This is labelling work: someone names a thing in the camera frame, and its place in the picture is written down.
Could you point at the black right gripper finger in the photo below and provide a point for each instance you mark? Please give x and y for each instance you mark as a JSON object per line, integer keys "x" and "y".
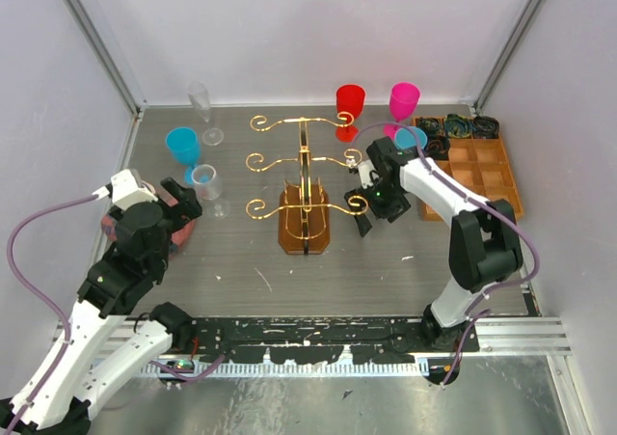
{"x": 364, "y": 225}
{"x": 356, "y": 203}

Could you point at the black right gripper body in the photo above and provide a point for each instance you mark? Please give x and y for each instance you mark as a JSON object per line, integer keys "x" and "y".
{"x": 386, "y": 202}

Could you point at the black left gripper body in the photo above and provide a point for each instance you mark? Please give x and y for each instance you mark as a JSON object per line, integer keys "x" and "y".
{"x": 185, "y": 208}

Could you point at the clear front wine glass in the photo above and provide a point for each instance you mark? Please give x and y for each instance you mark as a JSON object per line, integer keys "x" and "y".
{"x": 209, "y": 188}

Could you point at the clear wine glass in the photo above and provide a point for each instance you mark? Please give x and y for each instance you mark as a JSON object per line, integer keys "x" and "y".
{"x": 200, "y": 100}
{"x": 209, "y": 188}

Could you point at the light blue wine glass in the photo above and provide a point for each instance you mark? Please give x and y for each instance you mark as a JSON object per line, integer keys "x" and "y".
{"x": 409, "y": 137}
{"x": 184, "y": 145}

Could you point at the red wine glass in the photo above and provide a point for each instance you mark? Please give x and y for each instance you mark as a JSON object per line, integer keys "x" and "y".
{"x": 349, "y": 104}

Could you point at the pink wine glass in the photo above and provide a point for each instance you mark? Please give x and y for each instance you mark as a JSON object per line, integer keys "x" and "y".
{"x": 404, "y": 97}

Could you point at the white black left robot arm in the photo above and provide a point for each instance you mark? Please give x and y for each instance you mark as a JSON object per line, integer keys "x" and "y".
{"x": 66, "y": 393}

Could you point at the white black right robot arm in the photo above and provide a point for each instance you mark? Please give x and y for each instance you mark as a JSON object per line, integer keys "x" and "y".
{"x": 484, "y": 247}

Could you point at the folded red t-shirt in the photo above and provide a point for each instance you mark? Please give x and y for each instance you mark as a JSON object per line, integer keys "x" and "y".
{"x": 179, "y": 238}

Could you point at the dark rubber bands pile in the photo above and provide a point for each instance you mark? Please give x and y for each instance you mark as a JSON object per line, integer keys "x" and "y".
{"x": 441, "y": 130}

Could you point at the wooden compartment tray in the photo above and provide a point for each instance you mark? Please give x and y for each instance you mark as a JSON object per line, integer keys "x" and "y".
{"x": 483, "y": 166}

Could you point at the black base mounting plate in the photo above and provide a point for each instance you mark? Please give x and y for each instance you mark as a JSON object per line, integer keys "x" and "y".
{"x": 311, "y": 340}

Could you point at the gold wire wine glass rack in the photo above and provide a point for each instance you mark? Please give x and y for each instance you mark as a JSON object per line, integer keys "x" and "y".
{"x": 304, "y": 207}

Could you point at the aluminium front rail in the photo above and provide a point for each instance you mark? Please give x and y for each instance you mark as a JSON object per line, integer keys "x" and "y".
{"x": 489, "y": 336}

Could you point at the left aluminium corner post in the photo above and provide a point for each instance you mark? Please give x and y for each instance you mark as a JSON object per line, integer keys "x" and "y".
{"x": 104, "y": 55}

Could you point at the aluminium corner post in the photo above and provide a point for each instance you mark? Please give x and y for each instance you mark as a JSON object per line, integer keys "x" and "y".
{"x": 104, "y": 55}
{"x": 523, "y": 23}

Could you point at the right aluminium corner post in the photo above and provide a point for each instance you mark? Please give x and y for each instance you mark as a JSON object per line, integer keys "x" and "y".
{"x": 523, "y": 23}

